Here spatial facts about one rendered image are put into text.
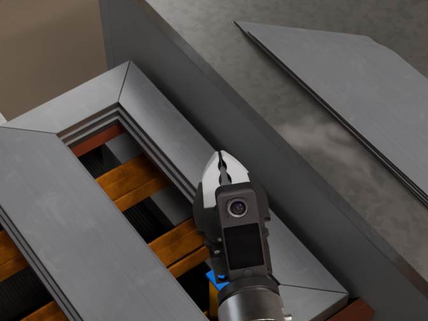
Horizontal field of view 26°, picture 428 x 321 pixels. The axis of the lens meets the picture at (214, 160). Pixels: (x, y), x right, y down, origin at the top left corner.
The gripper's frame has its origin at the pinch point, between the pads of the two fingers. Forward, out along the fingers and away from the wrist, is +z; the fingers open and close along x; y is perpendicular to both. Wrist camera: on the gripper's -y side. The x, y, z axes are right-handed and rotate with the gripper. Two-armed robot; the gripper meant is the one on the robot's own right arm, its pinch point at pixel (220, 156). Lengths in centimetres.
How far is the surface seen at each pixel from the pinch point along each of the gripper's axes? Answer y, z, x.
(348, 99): 41, 39, 26
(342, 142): 43, 32, 23
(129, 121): 58, 60, -17
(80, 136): 58, 59, -28
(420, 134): 42, 29, 36
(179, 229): 72, 40, -11
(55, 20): 138, 186, -48
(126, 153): 75, 65, -21
